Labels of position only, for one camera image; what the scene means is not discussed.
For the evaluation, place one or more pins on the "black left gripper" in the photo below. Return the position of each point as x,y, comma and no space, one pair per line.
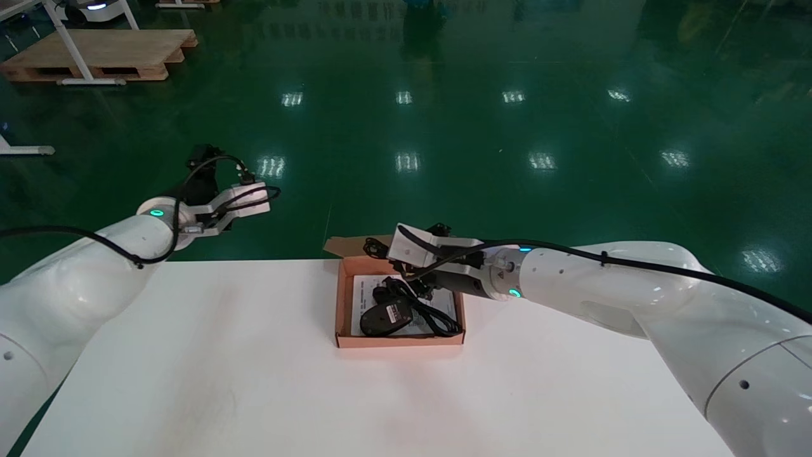
202,184

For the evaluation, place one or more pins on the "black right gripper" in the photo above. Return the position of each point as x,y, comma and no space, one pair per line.
463,282

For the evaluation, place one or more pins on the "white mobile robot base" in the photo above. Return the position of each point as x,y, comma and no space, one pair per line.
95,9

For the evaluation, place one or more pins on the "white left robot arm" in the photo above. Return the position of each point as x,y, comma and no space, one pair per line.
63,292

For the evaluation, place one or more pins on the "open brown cardboard box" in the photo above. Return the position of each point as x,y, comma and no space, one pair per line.
346,246

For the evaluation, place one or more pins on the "white printed instruction sheet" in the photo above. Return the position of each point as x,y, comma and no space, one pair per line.
360,289

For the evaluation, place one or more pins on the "large wooden pallet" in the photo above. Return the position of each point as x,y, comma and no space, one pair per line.
114,51

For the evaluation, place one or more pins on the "small wooden pallet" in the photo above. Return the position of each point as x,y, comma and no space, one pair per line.
184,3

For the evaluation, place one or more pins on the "white metal table foot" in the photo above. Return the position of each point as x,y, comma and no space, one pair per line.
25,150

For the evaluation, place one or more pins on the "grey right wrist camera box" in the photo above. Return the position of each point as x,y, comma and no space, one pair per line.
412,244

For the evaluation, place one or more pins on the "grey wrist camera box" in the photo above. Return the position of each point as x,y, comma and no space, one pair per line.
412,244
250,197

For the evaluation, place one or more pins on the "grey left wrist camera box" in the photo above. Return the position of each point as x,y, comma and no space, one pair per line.
250,197

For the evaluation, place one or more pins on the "white metal table frame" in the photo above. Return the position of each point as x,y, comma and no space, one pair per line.
72,44

